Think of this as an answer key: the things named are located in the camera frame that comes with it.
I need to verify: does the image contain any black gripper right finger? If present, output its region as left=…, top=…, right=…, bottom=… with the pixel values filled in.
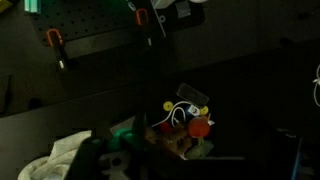
left=199, top=156, right=249, bottom=180

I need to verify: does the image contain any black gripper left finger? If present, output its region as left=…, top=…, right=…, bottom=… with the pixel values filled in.
left=68, top=136, right=108, bottom=180

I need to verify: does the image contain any orange ball toy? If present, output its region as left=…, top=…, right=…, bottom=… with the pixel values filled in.
left=187, top=114, right=212, bottom=138

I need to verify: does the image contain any yellow toy wheel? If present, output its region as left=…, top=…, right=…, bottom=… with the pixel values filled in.
left=199, top=105, right=210, bottom=116
left=162, top=100, right=174, bottom=113

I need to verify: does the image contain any white toy cord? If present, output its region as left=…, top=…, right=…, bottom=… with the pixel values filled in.
left=151, top=100, right=189, bottom=129

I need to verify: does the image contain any green plush leaf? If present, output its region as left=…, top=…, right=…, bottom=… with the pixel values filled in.
left=184, top=138, right=214, bottom=159

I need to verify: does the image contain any green plastic toy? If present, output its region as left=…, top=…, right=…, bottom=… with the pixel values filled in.
left=108, top=128, right=144, bottom=151

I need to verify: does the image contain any blue white tag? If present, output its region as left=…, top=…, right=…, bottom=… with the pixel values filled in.
left=186, top=104, right=201, bottom=117

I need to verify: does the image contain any black pegboard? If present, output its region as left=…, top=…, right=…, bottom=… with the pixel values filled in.
left=28, top=0, right=206, bottom=59

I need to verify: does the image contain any teal plastic object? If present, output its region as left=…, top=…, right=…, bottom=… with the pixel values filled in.
left=23, top=0, right=42, bottom=15

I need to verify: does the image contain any grey small box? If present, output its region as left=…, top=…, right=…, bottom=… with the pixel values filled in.
left=175, top=1, right=192, bottom=18

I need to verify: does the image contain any white hanging cable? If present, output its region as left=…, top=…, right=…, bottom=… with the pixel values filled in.
left=312, top=64, right=320, bottom=108

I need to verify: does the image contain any orange handled clamp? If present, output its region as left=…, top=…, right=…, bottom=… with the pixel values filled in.
left=134, top=8, right=153, bottom=48
left=45, top=28, right=69, bottom=71

